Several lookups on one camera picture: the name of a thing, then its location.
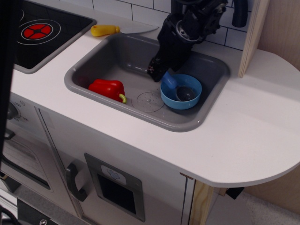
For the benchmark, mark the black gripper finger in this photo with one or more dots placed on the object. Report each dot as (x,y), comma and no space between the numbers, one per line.
(177,68)
(156,69)

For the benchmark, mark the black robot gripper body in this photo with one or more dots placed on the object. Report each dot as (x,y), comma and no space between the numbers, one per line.
(180,31)

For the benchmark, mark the blue handled grey spoon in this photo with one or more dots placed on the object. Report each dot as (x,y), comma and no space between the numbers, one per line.
(183,93)

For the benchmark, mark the blue plastic bowl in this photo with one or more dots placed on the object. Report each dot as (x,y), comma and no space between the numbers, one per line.
(169,96)

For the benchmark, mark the grey plastic sink basin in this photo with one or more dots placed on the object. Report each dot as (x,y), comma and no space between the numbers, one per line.
(125,58)

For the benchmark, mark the black toy faucet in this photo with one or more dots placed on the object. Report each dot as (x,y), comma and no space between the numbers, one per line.
(176,7)

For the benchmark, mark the red toy bell pepper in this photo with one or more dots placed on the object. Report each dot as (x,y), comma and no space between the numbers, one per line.
(112,89)

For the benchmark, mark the light wooden side panel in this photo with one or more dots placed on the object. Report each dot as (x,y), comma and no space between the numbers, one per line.
(255,27)

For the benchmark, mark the black toy stovetop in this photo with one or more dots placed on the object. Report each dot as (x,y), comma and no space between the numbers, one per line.
(43,33)

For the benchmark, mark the grey ice dispenser panel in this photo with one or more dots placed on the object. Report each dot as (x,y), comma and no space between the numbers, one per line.
(117,187)

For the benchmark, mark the grey oven knob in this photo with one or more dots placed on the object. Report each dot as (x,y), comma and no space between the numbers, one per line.
(11,111)

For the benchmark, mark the yellow handled toy knife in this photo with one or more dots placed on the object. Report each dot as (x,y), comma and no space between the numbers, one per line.
(103,30)

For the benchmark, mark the dark grey cabinet handle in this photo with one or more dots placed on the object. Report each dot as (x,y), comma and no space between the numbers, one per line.
(71,173)

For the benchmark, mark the grey oven door handle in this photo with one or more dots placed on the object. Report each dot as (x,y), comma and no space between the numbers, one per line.
(8,134)

